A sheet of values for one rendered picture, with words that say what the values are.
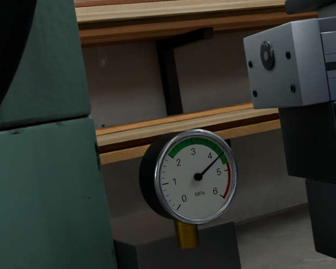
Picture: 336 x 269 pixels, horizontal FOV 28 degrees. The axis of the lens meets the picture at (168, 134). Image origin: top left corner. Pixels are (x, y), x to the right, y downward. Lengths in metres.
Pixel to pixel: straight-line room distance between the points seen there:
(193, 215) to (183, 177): 0.03
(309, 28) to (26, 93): 0.36
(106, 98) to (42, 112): 2.73
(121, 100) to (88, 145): 2.76
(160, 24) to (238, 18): 0.40
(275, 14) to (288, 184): 1.07
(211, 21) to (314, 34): 2.22
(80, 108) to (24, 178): 0.06
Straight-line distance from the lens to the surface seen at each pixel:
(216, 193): 0.45
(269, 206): 3.72
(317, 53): 0.73
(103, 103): 3.19
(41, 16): 0.47
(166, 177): 0.43
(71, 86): 0.47
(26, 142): 0.46
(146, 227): 0.51
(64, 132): 0.47
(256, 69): 0.81
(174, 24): 2.84
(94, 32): 2.66
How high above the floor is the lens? 0.71
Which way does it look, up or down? 3 degrees down
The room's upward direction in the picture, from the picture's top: 9 degrees counter-clockwise
